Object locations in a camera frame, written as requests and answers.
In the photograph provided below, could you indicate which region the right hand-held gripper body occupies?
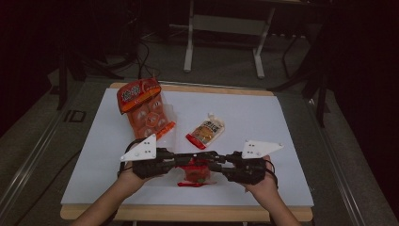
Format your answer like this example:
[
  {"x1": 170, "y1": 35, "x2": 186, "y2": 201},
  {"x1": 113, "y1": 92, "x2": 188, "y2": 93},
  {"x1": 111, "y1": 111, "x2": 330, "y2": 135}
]
[{"x1": 223, "y1": 139, "x2": 285, "y2": 186}]

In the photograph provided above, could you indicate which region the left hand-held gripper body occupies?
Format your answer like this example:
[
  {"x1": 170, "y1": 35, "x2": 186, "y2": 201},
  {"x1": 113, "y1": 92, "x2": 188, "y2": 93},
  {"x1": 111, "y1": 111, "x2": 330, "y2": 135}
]
[{"x1": 120, "y1": 133, "x2": 177, "y2": 181}]

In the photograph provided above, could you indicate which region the black and red snack packet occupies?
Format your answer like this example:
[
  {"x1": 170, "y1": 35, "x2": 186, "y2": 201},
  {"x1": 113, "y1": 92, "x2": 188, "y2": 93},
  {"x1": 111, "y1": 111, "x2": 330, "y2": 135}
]
[{"x1": 177, "y1": 157, "x2": 218, "y2": 188}]

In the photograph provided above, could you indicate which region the large orange snack packet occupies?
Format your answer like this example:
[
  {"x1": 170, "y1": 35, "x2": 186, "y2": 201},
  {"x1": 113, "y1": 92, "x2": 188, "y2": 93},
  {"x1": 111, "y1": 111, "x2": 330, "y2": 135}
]
[{"x1": 116, "y1": 77, "x2": 177, "y2": 140}]

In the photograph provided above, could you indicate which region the person's left hand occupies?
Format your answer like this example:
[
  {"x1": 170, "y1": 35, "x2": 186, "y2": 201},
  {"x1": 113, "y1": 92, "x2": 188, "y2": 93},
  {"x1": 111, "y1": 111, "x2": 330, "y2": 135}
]
[{"x1": 117, "y1": 169, "x2": 156, "y2": 197}]

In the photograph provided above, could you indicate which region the person's right hand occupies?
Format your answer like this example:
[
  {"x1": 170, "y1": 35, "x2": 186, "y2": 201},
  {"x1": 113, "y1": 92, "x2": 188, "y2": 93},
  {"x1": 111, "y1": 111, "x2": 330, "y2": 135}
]
[{"x1": 244, "y1": 155, "x2": 279, "y2": 202}]

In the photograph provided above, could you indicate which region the beige snack pouch red end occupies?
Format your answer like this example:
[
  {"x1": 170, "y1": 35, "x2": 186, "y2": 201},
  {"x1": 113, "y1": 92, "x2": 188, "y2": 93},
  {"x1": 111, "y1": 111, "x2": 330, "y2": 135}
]
[{"x1": 185, "y1": 112, "x2": 226, "y2": 150}]

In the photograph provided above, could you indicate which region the white table mat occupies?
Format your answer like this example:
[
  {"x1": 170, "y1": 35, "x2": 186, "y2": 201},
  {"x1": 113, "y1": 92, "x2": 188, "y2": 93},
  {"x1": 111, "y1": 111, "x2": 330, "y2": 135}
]
[{"x1": 60, "y1": 88, "x2": 314, "y2": 207}]

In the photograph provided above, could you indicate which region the wooden table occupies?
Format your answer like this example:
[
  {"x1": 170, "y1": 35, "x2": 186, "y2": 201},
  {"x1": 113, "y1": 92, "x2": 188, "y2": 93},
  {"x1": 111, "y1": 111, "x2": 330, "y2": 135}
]
[{"x1": 59, "y1": 82, "x2": 314, "y2": 222}]

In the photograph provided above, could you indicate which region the black metal stand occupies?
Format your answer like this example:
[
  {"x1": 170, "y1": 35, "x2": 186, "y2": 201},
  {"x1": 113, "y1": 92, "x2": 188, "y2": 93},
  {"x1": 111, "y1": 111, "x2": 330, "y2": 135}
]
[
  {"x1": 56, "y1": 46, "x2": 126, "y2": 111},
  {"x1": 269, "y1": 31, "x2": 331, "y2": 128}
]

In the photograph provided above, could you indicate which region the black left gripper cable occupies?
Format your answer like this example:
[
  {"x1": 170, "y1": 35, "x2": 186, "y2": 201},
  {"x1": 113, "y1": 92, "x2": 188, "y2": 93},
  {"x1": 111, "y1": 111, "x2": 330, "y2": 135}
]
[{"x1": 117, "y1": 137, "x2": 144, "y2": 177}]

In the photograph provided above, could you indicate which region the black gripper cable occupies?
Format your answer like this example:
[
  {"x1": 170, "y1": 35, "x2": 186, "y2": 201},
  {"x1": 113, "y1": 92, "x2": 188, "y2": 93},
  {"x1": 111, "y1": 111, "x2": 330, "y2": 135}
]
[
  {"x1": 117, "y1": 137, "x2": 144, "y2": 177},
  {"x1": 264, "y1": 159, "x2": 279, "y2": 189}
]

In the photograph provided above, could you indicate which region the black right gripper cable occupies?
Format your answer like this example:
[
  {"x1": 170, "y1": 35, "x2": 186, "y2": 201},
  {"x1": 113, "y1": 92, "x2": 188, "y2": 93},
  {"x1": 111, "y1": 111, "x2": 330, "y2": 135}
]
[{"x1": 264, "y1": 159, "x2": 279, "y2": 189}]

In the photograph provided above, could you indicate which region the metal floor rail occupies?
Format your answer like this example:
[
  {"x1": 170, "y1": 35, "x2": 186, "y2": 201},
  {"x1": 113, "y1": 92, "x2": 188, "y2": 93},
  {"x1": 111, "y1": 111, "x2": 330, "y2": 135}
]
[
  {"x1": 305, "y1": 98, "x2": 366, "y2": 226},
  {"x1": 0, "y1": 109, "x2": 65, "y2": 215}
]

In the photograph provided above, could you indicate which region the black floor cable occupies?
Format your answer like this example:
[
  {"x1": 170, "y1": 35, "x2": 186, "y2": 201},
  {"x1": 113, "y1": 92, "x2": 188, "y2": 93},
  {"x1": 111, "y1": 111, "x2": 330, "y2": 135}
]
[{"x1": 136, "y1": 40, "x2": 162, "y2": 85}]

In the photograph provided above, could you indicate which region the white metal table frame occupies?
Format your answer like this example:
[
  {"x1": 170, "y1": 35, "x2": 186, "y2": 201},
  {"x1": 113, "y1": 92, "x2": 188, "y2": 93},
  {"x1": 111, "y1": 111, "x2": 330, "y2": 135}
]
[{"x1": 183, "y1": 0, "x2": 277, "y2": 79}]

